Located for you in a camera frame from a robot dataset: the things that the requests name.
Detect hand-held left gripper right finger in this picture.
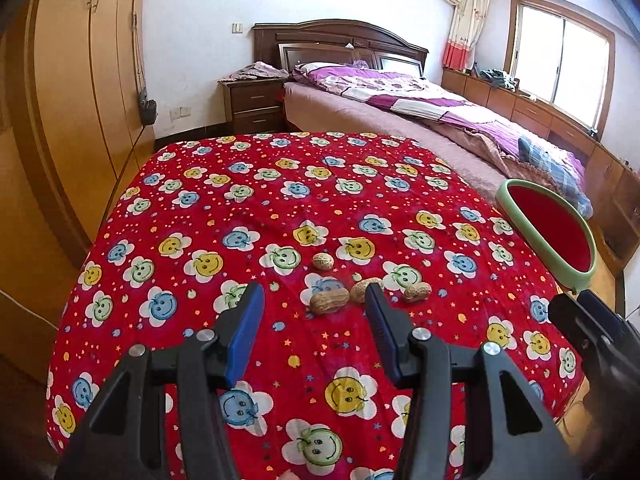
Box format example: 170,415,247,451
363,282,583,480

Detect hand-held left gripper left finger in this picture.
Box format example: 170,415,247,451
55,281,266,480

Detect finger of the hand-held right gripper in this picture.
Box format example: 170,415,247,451
548,293,609,361
577,288,640,356

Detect red bin with green rim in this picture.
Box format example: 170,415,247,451
495,178,599,294

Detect red smiley flower tablecloth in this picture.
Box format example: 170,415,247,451
46,131,586,480

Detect blue plaid cloth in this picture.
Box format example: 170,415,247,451
517,136,594,219

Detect wooden window cabinet row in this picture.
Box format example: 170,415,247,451
441,67,640,272

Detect brown fringed blanket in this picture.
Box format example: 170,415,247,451
440,125,542,177

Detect bed with pink sheet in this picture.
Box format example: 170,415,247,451
284,79,596,221

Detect dark wooden nightstand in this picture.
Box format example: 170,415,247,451
217,77,291,136

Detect purple patchwork quilt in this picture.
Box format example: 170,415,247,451
292,61,586,177

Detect dark clothes pile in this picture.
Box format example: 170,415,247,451
479,67,519,92

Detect black hanging bag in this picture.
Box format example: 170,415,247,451
131,12,159,126

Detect wooden framed window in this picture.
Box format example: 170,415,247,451
505,0,616,134

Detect pink folded clothes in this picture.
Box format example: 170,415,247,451
219,61,290,84

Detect purple floral pillow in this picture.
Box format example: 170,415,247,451
292,61,362,84

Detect dark wooden headboard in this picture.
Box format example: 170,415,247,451
251,19,430,81

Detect cream and red curtain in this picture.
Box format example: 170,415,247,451
442,0,491,72

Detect light wooden wardrobe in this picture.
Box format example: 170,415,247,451
0,0,157,271

